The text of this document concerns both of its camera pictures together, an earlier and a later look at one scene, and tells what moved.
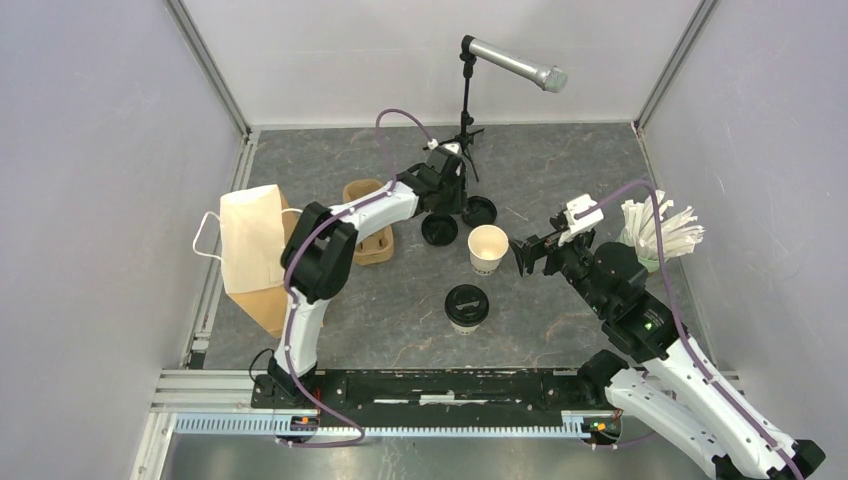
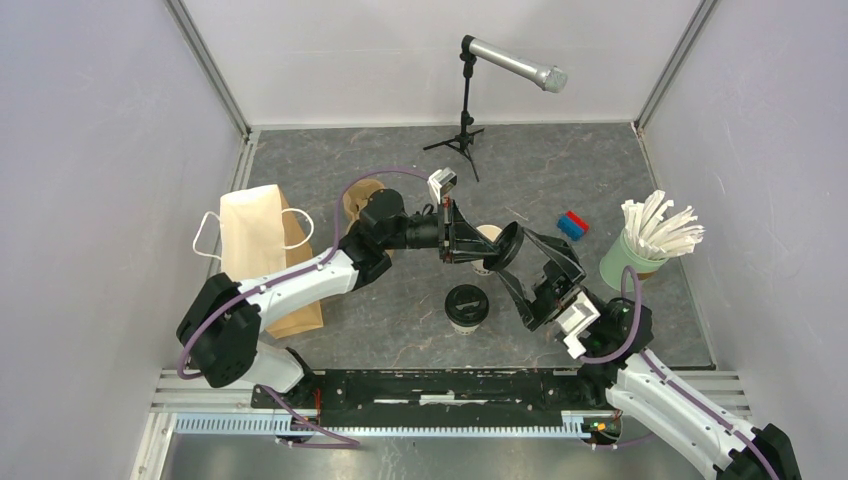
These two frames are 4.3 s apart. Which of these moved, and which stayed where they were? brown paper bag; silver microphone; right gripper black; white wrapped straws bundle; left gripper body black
Moved: left gripper body black; right gripper black
Stayed: brown paper bag; white wrapped straws bundle; silver microphone
